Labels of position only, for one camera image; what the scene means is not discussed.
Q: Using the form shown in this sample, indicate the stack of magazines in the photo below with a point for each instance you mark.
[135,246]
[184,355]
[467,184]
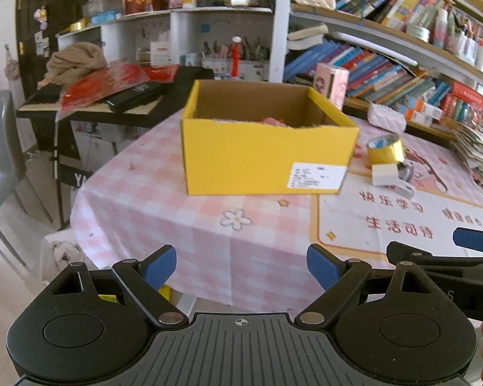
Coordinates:
[477,148]

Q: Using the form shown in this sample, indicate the small white box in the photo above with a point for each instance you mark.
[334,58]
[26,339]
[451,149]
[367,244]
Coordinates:
[384,175]

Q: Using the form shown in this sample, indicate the pink checkered tablecloth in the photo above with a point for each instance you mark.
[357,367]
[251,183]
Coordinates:
[145,209]

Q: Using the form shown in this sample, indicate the flat black box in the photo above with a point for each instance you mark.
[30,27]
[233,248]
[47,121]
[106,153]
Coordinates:
[135,96]

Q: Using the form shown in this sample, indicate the row of blue and red books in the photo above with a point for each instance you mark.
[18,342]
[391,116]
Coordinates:
[370,68]

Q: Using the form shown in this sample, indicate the grey chair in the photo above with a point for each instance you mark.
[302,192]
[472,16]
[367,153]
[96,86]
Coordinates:
[0,148]

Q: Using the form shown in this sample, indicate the pile of small medicine boxes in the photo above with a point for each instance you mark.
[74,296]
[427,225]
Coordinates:
[422,113]

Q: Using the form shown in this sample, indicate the pink printed box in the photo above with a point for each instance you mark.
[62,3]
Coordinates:
[330,84]

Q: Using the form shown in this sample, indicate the pink wall hanging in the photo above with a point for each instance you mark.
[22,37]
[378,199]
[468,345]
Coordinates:
[11,64]

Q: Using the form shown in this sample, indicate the white pen holder with pens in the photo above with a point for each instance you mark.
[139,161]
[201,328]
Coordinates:
[221,66]

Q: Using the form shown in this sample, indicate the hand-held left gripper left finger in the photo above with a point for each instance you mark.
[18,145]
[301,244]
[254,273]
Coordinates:
[161,265]

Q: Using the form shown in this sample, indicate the row of colourful books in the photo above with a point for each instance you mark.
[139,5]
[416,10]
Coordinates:
[410,4]

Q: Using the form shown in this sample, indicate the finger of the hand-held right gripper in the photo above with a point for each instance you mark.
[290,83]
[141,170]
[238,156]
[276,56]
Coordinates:
[475,239]
[446,261]

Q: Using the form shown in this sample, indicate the yellow cardboard box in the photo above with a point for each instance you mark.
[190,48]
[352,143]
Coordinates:
[245,157]

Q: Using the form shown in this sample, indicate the white post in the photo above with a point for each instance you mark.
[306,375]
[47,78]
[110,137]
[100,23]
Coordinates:
[281,28]

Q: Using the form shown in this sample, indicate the wooden bookshelf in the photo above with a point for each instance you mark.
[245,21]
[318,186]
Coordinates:
[338,20]

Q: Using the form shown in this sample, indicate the red paper pack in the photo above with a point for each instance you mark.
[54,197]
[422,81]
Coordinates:
[163,73]

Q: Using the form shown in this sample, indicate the small clear tape dispenser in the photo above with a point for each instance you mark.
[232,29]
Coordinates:
[404,187]

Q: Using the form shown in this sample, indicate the white shelf unit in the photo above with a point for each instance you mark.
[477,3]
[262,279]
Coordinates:
[193,28]

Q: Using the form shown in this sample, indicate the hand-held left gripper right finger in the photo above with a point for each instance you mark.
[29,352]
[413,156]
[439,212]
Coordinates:
[322,267]

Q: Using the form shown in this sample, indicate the white bag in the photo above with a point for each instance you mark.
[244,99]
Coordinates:
[60,255]

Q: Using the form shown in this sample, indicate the pink plush toy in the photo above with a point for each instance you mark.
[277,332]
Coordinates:
[271,120]

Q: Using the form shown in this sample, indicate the gold tape roll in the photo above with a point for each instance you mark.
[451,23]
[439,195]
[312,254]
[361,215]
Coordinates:
[386,155]
[79,26]

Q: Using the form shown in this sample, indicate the dark door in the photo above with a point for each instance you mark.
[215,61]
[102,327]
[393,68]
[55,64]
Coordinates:
[56,0]

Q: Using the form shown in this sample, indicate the beige cloth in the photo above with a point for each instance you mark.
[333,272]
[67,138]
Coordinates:
[74,62]

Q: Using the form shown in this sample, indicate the black keyboard stand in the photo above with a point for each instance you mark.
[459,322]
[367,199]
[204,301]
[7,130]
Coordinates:
[66,161]

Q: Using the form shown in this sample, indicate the thick white book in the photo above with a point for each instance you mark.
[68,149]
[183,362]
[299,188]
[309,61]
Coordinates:
[306,38]

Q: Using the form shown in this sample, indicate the light blue box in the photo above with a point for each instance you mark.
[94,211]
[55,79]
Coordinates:
[106,18]

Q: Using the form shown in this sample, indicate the red decorations in plastic bag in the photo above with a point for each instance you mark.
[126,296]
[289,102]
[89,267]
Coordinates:
[100,84]

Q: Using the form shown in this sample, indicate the white box with red label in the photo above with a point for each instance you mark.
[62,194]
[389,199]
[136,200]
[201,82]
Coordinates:
[160,53]

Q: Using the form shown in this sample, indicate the black electronic keyboard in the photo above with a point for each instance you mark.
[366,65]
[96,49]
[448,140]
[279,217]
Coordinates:
[185,84]

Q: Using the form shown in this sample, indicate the white quilted pouch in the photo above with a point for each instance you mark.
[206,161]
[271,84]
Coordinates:
[386,117]

